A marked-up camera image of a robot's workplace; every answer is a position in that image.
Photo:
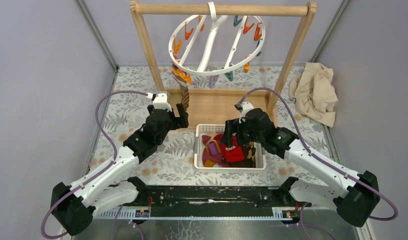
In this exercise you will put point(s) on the orange clothes peg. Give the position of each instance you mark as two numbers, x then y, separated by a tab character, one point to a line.
176	44
184	76
248	24

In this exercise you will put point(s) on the small red sock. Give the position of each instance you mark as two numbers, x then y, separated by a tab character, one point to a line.
230	156

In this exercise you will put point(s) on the purple orange striped sock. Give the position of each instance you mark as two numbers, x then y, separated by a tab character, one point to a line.
213	155

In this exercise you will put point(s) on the floral patterned table mat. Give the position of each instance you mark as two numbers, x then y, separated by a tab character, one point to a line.
173	162

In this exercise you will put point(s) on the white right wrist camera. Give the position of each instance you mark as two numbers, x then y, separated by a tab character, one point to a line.
243	107

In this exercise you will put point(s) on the wooden hanger stand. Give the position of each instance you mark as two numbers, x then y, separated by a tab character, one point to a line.
214	106

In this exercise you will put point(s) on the beige crumpled cloth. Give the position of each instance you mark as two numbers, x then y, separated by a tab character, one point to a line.
314	94

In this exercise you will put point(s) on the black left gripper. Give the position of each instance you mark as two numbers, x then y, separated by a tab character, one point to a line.
182	122

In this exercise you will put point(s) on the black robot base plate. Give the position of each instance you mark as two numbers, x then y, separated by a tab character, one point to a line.
161	196

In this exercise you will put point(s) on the brown beige striped sock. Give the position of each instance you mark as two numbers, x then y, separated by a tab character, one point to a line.
184	90

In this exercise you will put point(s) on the beige maroon toe sock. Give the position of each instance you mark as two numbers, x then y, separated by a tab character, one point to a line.
207	139

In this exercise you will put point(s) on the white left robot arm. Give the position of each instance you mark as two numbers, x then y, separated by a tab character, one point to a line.
75	205

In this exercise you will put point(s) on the white round clip hanger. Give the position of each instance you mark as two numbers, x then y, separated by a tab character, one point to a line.
211	41

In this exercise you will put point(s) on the white plastic basket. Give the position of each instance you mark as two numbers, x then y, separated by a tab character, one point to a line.
214	129

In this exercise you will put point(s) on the dark brown sock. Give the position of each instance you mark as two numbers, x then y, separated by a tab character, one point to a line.
238	164

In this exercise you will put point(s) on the grey cable duct rail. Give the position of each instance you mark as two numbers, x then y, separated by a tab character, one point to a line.
202	213

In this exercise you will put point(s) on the teal clothes peg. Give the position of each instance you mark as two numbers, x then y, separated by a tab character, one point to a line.
230	74

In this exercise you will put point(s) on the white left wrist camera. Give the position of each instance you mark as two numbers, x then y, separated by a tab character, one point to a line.
160	100

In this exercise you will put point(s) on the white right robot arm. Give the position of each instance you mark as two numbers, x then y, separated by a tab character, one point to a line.
346	191

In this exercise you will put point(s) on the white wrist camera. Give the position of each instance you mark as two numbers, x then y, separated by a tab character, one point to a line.
243	107
160	100

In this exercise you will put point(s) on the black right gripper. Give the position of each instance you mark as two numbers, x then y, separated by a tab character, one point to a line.
233	126

